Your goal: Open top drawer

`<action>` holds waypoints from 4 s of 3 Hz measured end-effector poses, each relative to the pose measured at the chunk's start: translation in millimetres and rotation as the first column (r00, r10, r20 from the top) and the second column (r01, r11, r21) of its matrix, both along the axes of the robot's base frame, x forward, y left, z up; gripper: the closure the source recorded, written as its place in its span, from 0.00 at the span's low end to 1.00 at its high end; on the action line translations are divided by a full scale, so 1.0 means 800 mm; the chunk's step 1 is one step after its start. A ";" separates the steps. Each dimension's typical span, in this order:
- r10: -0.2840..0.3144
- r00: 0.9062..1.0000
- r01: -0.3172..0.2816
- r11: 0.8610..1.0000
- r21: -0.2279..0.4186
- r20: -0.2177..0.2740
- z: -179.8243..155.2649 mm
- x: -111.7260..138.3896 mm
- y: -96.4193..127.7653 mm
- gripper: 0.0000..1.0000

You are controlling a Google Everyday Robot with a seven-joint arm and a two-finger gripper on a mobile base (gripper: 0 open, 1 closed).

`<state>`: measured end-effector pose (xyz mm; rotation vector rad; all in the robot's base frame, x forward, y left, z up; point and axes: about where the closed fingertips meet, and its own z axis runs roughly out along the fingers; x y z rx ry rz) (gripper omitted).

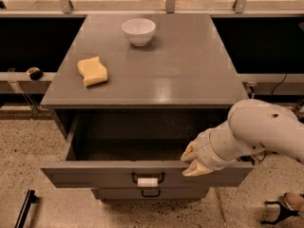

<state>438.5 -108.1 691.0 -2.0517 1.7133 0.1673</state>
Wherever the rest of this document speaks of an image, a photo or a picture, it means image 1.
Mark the grey bottom drawer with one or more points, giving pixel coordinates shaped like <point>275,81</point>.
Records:
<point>150,193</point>

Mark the grey drawer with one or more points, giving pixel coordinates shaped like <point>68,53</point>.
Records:
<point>150,193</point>
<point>123,148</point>

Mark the white ceramic bowl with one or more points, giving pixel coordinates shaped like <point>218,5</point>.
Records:
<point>139,31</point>

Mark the yellow sponge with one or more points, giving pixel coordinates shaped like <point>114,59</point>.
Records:
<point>93,71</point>

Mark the black floor stand leg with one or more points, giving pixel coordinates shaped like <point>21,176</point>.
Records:
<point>28,201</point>

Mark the grey drawer cabinet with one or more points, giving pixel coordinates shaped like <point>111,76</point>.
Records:
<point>184,67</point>

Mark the black chair base leg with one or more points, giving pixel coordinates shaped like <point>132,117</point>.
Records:
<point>284,213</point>

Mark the tan shoe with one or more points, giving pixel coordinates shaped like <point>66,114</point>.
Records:
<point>294,202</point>

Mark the clear acrylic bracket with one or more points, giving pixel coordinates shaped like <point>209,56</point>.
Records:
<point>15,86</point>

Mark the black power adapter with cable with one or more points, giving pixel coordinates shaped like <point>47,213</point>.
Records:
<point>253,159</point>

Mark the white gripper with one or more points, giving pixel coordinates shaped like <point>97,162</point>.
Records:
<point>203,151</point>

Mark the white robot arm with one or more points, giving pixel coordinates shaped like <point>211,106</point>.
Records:
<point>252,126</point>

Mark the grey top drawer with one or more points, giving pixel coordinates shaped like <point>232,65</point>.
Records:
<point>123,148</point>

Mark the black yellow tape measure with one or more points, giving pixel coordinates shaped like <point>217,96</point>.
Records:
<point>35,73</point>

